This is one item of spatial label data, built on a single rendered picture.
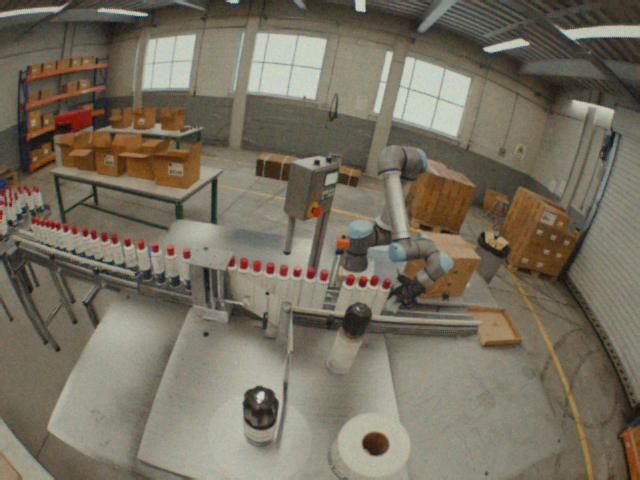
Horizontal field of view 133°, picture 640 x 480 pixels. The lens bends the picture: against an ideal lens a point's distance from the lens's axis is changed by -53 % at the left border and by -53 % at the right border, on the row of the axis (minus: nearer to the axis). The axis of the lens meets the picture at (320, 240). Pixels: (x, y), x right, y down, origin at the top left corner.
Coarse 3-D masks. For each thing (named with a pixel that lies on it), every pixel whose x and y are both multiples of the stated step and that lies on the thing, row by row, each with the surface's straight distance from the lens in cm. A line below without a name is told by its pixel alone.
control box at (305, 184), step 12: (300, 168) 94; (312, 168) 92; (324, 168) 97; (336, 168) 103; (288, 180) 98; (300, 180) 95; (312, 180) 93; (288, 192) 100; (300, 192) 96; (312, 192) 95; (288, 204) 101; (300, 204) 97; (312, 204) 97; (324, 204) 105; (300, 216) 99; (312, 216) 101
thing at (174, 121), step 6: (168, 108) 534; (174, 108) 536; (180, 108) 528; (186, 108) 514; (162, 114) 522; (168, 114) 534; (174, 114) 533; (180, 114) 505; (162, 120) 518; (168, 120) 508; (174, 120) 500; (180, 120) 508; (162, 126) 519; (168, 126) 510; (174, 126) 501; (180, 126) 511
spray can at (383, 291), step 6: (384, 282) 116; (390, 282) 116; (378, 288) 119; (384, 288) 118; (378, 294) 119; (384, 294) 118; (378, 300) 121; (384, 300) 121; (372, 306) 124; (378, 306) 123; (372, 312) 126; (378, 312) 125
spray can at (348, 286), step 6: (348, 276) 112; (354, 276) 113; (348, 282) 112; (342, 288) 114; (348, 288) 113; (342, 294) 116; (348, 294) 115; (342, 300) 117; (348, 300) 117; (336, 306) 121; (342, 306) 119
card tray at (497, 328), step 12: (468, 312) 169; (480, 312) 175; (492, 312) 181; (504, 312) 186; (492, 324) 172; (504, 324) 179; (480, 336) 158; (492, 336) 164; (504, 336) 171; (516, 336) 177
